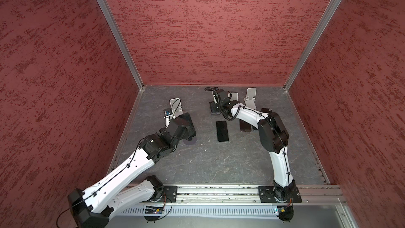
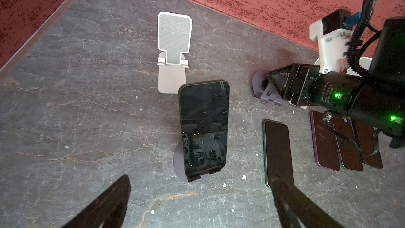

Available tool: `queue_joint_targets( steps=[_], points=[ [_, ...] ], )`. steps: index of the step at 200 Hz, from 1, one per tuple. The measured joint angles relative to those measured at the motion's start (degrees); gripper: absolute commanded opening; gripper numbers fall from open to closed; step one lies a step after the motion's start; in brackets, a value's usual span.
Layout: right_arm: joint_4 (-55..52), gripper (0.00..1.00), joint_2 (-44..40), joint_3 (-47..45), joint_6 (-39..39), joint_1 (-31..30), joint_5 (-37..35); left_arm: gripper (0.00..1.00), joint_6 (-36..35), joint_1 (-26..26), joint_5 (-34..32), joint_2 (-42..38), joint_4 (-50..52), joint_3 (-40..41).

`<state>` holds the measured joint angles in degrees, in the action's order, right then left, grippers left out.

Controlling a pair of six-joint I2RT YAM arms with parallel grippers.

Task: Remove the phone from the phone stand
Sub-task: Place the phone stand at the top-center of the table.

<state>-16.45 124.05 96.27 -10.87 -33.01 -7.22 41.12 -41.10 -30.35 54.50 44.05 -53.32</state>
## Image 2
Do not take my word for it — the black phone table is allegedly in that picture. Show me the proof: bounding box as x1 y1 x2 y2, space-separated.
178 80 230 182

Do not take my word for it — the purple edged dark phone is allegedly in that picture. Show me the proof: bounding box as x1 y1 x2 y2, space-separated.
310 110 341 171

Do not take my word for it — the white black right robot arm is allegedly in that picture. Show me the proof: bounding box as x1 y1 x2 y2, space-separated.
262 17 405 149

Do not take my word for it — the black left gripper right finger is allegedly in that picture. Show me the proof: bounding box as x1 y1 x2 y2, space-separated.
271 175 342 228

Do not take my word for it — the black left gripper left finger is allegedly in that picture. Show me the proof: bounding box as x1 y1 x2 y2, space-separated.
64 175 131 228

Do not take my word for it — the black phone with sticker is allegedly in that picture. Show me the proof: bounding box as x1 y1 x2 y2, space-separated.
332 116 363 172

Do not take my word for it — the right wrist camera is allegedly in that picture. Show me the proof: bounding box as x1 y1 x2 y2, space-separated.
309 9 353 74

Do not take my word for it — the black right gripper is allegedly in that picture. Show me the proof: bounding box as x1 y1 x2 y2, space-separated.
266 63 405 149

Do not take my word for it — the grey purple folding stand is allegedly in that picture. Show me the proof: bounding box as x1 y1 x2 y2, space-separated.
252 70 284 107

